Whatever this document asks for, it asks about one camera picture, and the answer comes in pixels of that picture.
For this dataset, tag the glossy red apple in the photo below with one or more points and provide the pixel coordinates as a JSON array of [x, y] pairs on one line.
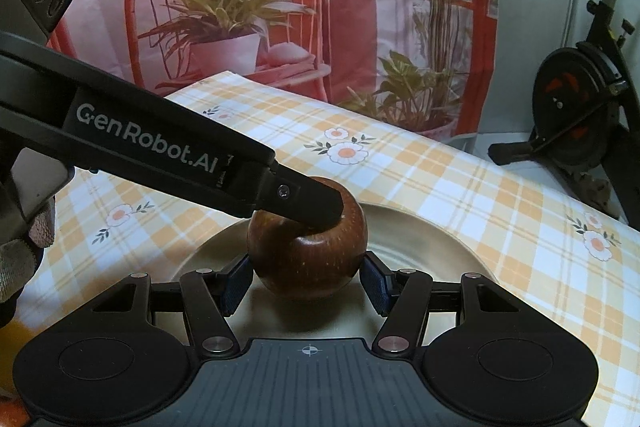
[[10, 414]]

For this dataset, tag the black exercise bike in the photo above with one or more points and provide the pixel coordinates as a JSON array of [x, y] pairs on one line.
[[565, 92]]

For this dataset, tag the yellow grapefruit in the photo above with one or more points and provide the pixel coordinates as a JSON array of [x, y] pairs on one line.
[[7, 357]]

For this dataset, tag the orange checked floral tablecloth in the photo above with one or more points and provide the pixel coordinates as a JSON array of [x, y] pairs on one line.
[[450, 177]]

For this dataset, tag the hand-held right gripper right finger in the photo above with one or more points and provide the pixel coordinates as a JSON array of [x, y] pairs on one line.
[[375, 284]]

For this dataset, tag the beige plate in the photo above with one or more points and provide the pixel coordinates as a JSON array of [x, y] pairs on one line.
[[425, 237]]

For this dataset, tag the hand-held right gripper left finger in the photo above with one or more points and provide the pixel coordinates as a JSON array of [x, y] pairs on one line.
[[237, 281]]

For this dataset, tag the person's left hand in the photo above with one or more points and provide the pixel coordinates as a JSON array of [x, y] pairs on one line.
[[17, 267]]

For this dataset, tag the brownish red apple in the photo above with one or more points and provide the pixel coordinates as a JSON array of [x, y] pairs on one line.
[[305, 267]]

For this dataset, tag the printed chair and plants curtain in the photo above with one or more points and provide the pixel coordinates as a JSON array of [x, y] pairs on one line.
[[350, 7]]

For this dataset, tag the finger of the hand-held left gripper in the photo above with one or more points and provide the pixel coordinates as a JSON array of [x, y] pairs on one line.
[[310, 202]]

